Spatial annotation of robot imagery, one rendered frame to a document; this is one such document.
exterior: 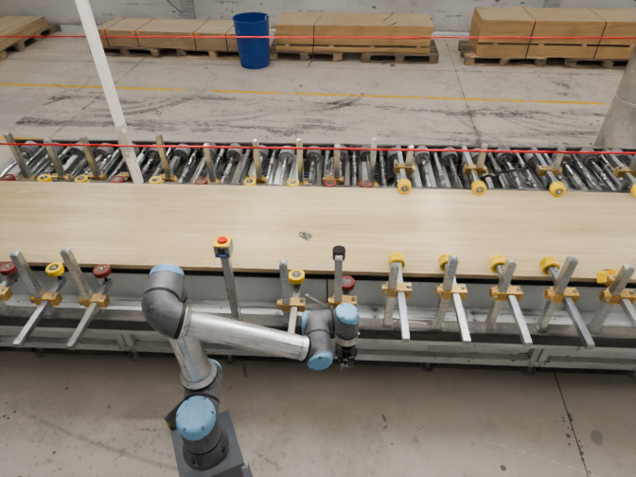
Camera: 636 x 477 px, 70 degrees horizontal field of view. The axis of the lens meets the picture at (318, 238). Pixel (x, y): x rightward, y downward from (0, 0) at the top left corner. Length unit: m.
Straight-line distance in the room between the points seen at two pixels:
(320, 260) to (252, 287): 0.41
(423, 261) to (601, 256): 0.92
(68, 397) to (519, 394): 2.73
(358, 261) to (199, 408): 1.04
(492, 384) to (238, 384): 1.56
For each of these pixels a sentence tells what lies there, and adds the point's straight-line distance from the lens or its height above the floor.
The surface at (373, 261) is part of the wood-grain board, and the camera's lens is 2.37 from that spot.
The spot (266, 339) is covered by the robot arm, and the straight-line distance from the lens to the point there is 1.57.
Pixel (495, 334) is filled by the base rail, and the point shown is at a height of 0.69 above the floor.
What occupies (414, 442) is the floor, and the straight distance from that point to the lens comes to 2.83.
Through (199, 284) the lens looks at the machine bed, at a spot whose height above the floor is 0.74.
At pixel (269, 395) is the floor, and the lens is 2.94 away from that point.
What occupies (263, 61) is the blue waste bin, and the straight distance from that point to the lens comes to 7.58.
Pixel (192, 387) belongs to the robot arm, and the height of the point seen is 0.88.
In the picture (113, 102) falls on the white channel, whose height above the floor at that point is 1.44.
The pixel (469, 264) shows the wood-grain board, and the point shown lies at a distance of 2.45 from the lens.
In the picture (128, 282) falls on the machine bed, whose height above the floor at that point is 0.73.
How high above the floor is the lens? 2.50
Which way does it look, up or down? 40 degrees down
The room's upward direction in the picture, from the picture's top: 1 degrees counter-clockwise
